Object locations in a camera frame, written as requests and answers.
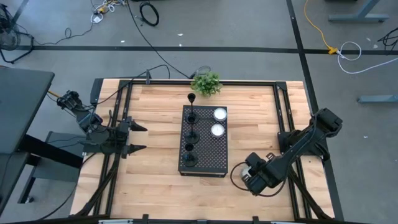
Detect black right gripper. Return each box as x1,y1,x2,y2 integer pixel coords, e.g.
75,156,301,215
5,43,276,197
241,151,272,196

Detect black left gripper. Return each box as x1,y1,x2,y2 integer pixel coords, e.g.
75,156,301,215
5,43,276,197
117,116,149,159

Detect medium black candlestick holder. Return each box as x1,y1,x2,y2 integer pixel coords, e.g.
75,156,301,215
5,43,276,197
184,113,200,145

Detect short black candlestick holder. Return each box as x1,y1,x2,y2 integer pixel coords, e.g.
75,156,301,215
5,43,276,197
182,142,198,168

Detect tall black candlestick holder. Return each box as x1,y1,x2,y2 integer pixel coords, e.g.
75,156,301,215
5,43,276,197
185,92,200,126

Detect black perforated metal tray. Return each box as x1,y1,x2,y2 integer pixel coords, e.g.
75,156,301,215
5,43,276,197
177,105,229,179

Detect black table corner panel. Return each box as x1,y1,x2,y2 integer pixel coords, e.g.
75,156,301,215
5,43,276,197
90,77,104,108

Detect black desk crossbar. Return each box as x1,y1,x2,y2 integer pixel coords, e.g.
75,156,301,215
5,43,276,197
19,134,84,169

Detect green artificial potted plant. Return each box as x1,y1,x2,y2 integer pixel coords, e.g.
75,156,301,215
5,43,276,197
190,71,224,98

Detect dark grey desk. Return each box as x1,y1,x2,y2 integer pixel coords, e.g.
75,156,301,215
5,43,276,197
0,67,56,215

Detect grey floor bar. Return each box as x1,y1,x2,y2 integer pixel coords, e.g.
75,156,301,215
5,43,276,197
356,95,398,105

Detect black floor fan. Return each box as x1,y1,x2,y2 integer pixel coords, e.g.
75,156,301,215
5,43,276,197
0,2,35,65

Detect grey desk leg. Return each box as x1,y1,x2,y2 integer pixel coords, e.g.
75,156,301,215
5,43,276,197
328,0,389,23

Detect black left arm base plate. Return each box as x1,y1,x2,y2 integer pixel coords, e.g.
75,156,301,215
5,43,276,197
83,128,128,154

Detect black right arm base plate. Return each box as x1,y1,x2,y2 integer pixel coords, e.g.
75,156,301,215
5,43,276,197
277,130,324,156

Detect grey desk base frame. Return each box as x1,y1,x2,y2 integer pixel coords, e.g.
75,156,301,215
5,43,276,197
17,130,90,205

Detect black aluminium table frame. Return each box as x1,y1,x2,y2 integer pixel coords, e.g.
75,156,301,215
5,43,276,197
74,79,335,222

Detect orange cable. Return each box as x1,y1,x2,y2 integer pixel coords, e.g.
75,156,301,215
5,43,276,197
46,89,95,118

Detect long black floor cable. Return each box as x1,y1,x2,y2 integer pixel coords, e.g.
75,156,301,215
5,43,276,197
126,0,212,79

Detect white cables with power strip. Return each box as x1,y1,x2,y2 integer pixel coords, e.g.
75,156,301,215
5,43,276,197
90,0,127,24

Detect coiled black cable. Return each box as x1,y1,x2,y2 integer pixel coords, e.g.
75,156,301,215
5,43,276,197
139,1,160,27

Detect white floor cable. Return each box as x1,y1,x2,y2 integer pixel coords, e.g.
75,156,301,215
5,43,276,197
337,41,398,75

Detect yellow extension cable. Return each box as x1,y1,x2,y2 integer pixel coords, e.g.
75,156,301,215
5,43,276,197
303,0,340,55

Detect black cable bundle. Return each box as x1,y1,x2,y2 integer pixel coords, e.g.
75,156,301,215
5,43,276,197
377,27,398,52

